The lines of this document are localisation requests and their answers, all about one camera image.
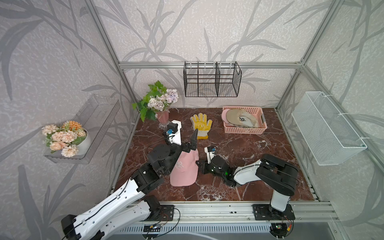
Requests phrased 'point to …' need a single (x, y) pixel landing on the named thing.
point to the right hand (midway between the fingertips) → (195, 161)
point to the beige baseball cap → (240, 117)
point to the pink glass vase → (163, 117)
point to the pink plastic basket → (257, 112)
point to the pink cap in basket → (224, 116)
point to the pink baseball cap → (185, 170)
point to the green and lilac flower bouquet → (158, 99)
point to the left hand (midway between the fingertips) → (188, 127)
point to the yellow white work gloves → (200, 122)
